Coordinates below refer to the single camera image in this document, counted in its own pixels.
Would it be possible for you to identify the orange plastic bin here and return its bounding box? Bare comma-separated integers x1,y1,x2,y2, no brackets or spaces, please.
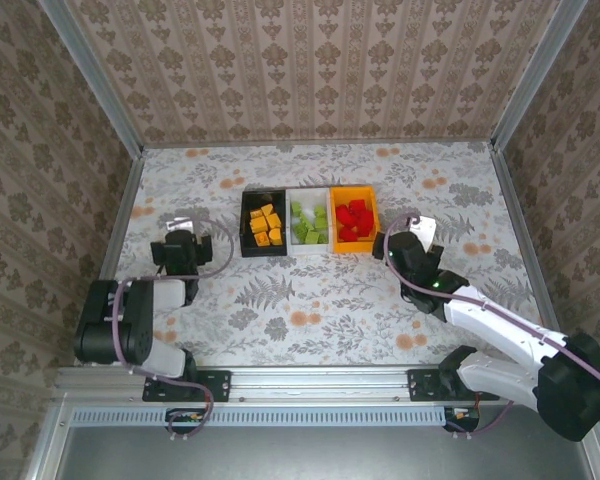
328,185,381,255

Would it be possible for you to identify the black plastic bin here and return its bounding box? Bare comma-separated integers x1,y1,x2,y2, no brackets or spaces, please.
239,188,290,259

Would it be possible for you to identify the white plastic bin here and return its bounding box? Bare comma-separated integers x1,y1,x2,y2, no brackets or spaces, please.
284,187,334,256

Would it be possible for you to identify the floral patterned table cover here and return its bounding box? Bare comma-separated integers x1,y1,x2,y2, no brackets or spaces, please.
92,142,564,366

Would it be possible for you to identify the grey metal sheet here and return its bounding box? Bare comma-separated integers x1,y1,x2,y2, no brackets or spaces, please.
54,424,596,480

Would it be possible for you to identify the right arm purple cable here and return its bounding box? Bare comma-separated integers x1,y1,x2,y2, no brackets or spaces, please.
383,213,600,442

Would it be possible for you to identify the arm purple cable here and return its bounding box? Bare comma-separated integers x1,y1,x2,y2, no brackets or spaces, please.
383,213,600,442
110,216,236,444

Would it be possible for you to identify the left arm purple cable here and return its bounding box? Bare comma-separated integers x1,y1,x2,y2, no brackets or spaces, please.
110,216,236,444

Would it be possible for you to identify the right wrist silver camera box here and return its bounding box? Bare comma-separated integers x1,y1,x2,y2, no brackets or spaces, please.
408,214,438,251

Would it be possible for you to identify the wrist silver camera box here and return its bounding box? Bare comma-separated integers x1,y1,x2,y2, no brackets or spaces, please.
164,217,197,235
408,214,438,251

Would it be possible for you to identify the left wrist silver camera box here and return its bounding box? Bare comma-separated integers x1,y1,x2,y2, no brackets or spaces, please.
164,217,197,235

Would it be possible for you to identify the aluminium table side rail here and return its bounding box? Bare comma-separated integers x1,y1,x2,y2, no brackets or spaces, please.
74,149,146,366
489,149,556,331

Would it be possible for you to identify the aluminium table rear rail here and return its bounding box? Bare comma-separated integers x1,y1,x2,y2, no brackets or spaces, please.
142,139,496,150

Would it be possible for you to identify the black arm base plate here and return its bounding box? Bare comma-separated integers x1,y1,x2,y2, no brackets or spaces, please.
142,369,231,403
407,368,481,402

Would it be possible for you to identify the aluminium table edge rail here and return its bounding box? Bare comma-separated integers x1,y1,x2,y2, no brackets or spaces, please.
54,364,596,404

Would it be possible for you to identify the aluminium frame post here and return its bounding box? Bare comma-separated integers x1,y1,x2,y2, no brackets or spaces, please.
37,0,146,156
489,0,589,151

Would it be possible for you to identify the grey slotted cable duct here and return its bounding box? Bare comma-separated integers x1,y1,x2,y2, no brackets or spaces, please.
69,405,449,427

